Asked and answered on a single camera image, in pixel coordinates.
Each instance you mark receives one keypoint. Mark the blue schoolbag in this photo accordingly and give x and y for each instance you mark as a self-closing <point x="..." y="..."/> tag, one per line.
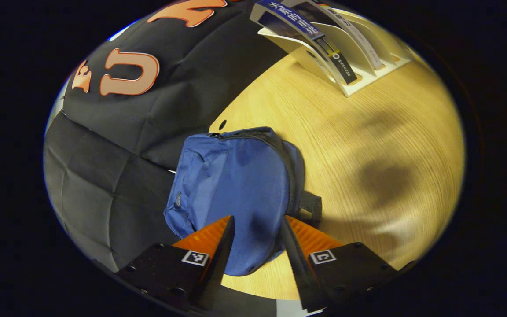
<point x="236" y="185"/>

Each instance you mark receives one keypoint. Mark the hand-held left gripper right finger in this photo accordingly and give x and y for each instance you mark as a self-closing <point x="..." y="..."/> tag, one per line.
<point x="297" y="273"/>

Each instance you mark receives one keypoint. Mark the blue book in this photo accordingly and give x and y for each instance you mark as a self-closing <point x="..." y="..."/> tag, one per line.
<point x="297" y="24"/>

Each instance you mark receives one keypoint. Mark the white portrait cover book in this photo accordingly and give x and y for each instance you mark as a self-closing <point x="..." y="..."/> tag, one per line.
<point x="359" y="39"/>

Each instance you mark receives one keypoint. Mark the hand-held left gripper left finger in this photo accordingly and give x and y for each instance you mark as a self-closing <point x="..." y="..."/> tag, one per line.
<point x="220" y="264"/>

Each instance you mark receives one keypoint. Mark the white bookshelf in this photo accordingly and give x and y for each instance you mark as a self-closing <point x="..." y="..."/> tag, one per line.
<point x="359" y="81"/>

